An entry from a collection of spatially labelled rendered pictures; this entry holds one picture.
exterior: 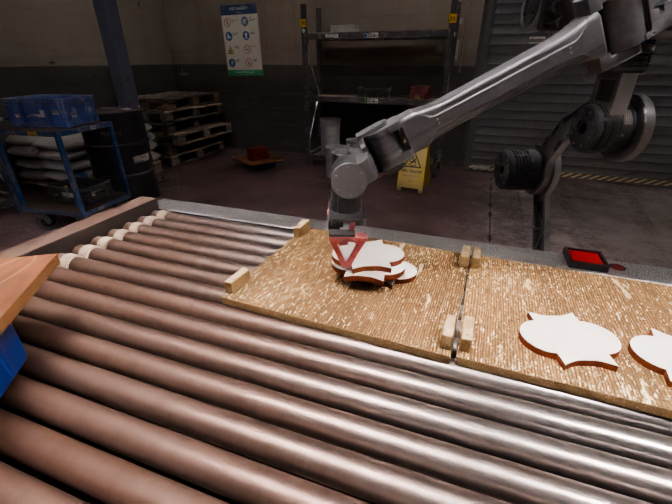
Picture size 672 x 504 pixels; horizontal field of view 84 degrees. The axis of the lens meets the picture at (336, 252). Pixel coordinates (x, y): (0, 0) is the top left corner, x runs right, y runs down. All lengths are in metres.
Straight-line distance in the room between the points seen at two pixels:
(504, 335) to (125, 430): 0.55
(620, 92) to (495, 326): 0.91
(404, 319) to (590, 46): 0.49
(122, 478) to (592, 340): 0.65
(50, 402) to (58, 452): 0.09
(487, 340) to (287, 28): 5.62
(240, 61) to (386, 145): 5.79
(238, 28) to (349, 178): 5.86
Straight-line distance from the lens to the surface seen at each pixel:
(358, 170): 0.58
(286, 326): 0.66
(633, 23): 0.76
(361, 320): 0.64
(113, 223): 1.17
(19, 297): 0.66
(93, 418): 0.60
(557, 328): 0.69
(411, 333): 0.62
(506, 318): 0.70
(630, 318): 0.81
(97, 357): 0.71
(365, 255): 0.73
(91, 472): 0.55
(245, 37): 6.32
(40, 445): 0.61
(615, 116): 1.42
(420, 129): 0.65
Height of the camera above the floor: 1.32
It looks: 27 degrees down
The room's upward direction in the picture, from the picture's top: straight up
